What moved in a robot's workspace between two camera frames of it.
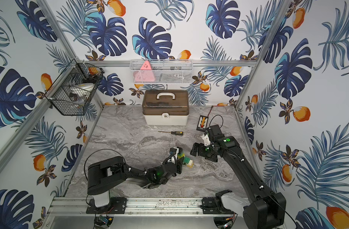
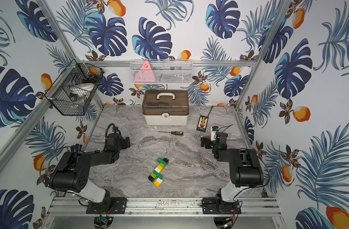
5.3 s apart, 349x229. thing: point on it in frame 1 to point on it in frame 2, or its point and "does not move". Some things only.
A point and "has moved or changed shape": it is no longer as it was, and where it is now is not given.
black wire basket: [71, 93] does not move
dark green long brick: [186, 159] has moved or changed shape
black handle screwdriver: [178, 133] does not move
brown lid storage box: [165, 107] does not move
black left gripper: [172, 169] to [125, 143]
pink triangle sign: [144, 76] does not move
